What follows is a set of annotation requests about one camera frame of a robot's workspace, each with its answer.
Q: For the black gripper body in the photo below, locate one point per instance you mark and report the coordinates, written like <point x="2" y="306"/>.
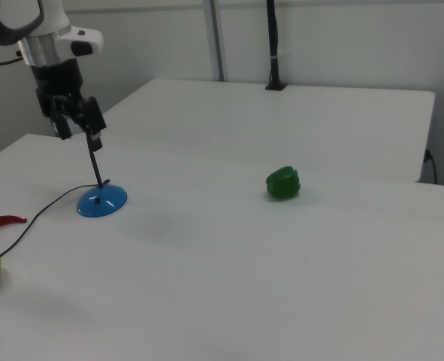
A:
<point x="58" y="79"/>

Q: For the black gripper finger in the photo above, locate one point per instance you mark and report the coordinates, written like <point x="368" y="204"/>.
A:
<point x="62" y="120"/>
<point x="92" y="114"/>

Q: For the blue gooseneck desk lamp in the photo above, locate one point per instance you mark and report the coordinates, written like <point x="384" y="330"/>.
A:
<point x="101" y="203"/>

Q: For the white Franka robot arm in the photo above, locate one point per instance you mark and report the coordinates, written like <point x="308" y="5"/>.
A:
<point x="56" y="15"/>

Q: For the red chili pepper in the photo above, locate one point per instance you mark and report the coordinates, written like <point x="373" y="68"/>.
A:
<point x="0" y="222"/>

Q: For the green bell pepper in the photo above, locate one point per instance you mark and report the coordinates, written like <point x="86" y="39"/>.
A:
<point x="283" y="184"/>

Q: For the black camera pole with clamp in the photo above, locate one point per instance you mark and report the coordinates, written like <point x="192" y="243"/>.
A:
<point x="273" y="37"/>

